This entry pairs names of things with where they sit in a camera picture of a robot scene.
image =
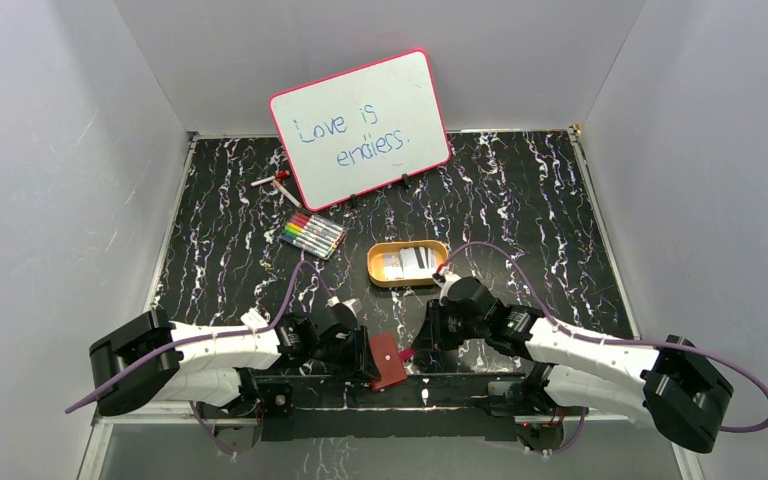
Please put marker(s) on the pink framed whiteboard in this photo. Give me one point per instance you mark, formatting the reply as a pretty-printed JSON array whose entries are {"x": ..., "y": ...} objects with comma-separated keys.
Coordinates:
[{"x": 362, "y": 129}]

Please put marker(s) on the red card holder wallet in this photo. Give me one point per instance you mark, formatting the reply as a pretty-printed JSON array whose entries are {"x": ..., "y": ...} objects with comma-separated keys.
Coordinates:
[{"x": 390, "y": 361}]

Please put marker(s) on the red capped white marker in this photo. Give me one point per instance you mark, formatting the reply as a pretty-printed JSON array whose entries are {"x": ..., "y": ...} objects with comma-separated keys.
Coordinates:
[{"x": 278, "y": 176}]

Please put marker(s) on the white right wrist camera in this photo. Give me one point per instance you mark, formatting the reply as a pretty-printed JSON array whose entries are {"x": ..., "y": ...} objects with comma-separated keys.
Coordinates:
[{"x": 445, "y": 279}]

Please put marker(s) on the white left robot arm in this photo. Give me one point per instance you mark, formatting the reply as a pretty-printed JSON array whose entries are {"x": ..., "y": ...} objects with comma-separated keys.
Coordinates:
[{"x": 154, "y": 359}]

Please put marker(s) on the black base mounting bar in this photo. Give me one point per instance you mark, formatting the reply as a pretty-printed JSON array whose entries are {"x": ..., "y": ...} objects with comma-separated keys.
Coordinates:
[{"x": 506, "y": 407}]

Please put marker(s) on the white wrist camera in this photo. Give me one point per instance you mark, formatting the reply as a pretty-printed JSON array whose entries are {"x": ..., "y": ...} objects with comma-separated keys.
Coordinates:
[
  {"x": 445, "y": 279},
  {"x": 344, "y": 311}
]

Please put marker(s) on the stack of silver cards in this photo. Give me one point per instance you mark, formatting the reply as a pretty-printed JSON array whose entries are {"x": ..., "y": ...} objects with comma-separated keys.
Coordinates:
[{"x": 409, "y": 263}]

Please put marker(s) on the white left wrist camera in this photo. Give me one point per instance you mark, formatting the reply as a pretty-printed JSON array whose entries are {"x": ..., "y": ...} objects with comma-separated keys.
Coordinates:
[{"x": 344, "y": 311}]

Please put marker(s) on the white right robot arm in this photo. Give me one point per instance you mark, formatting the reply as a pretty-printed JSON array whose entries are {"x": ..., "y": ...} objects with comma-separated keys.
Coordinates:
[{"x": 668, "y": 387}]

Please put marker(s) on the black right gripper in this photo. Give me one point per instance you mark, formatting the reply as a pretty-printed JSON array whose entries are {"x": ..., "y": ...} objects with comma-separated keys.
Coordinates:
[{"x": 430, "y": 338}]

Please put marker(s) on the orange card tray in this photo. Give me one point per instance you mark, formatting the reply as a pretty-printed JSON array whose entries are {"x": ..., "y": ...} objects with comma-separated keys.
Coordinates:
[{"x": 375, "y": 265}]

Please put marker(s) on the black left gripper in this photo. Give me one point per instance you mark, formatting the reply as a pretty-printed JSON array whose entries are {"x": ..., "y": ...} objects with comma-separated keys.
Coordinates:
[{"x": 363, "y": 353}]

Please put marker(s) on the pack of coloured markers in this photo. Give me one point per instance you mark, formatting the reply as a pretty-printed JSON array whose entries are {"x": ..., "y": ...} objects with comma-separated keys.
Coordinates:
[{"x": 313, "y": 234}]

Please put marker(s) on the white marker pen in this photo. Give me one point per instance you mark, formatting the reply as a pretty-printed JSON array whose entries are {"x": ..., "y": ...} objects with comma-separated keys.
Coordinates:
[{"x": 286, "y": 193}]

